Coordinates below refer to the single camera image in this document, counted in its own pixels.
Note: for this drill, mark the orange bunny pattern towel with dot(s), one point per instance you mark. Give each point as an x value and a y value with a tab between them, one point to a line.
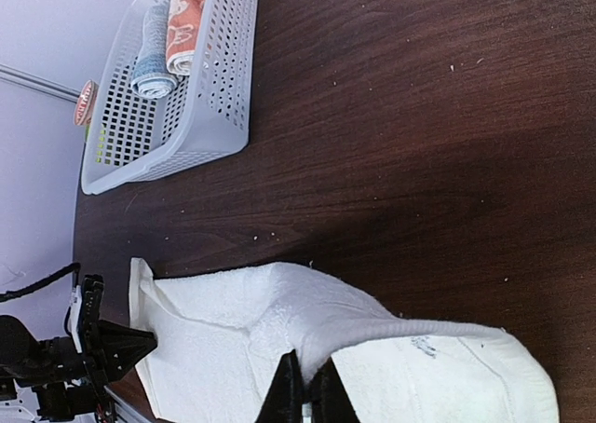
183	30

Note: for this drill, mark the red white patterned bowl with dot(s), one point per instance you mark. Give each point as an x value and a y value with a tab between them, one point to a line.
83	111

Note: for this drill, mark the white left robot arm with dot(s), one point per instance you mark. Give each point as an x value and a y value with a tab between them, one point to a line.
57	379

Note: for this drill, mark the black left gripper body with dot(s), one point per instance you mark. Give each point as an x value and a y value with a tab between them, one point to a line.
107	350

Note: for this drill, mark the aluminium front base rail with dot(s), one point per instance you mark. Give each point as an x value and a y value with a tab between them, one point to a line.
125	412

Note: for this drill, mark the cream white towel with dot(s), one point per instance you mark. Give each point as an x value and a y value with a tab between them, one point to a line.
220	338

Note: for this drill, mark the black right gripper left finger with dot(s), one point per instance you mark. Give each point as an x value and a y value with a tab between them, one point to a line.
284	399

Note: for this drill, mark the left aluminium frame post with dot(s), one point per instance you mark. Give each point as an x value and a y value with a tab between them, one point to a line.
37	84

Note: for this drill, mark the rolled light blue towel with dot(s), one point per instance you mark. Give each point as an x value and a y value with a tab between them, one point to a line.
151	78

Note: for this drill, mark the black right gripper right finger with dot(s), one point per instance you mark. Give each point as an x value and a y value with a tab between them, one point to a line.
329	399

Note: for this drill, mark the white perforated plastic basket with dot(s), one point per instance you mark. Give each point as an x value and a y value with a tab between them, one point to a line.
205	118

